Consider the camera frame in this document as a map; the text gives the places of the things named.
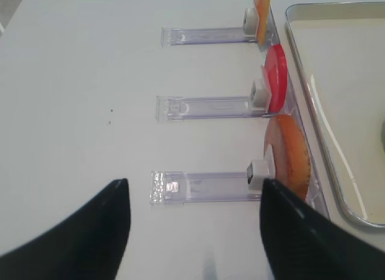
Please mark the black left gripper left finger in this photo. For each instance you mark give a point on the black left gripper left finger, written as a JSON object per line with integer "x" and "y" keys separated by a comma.
{"x": 89, "y": 244}

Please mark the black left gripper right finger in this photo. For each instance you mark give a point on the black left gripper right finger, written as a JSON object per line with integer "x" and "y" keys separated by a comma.
{"x": 300, "y": 243}

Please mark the brown bread bun left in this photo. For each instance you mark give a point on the brown bread bun left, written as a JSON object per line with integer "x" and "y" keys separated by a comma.
{"x": 291, "y": 156}

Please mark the white tomato pusher block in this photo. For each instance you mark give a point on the white tomato pusher block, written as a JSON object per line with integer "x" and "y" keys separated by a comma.
{"x": 260, "y": 95}

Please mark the clear tomato holder track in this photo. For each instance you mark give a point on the clear tomato holder track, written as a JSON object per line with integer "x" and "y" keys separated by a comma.
{"x": 181, "y": 108}

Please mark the red tomato slice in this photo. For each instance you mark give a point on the red tomato slice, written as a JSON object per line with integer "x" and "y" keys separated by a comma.
{"x": 277, "y": 76}

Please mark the clear cheese holder track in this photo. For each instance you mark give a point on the clear cheese holder track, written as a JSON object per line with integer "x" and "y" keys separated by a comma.
{"x": 206, "y": 36}

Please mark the white cheese pusher block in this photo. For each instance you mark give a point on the white cheese pusher block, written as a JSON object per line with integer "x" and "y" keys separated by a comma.
{"x": 250, "y": 22}

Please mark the standing orange cheese slice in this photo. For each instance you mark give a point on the standing orange cheese slice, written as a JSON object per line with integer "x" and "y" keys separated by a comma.
{"x": 262, "y": 9}

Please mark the white bun pusher block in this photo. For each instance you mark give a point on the white bun pusher block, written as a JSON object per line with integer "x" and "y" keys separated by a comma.
{"x": 256, "y": 173}

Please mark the clear left bun holder track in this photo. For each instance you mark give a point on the clear left bun holder track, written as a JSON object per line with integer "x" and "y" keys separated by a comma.
{"x": 180, "y": 188}

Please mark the silver metal baking tray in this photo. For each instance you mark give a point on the silver metal baking tray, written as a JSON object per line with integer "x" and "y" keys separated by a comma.
{"x": 339, "y": 53}

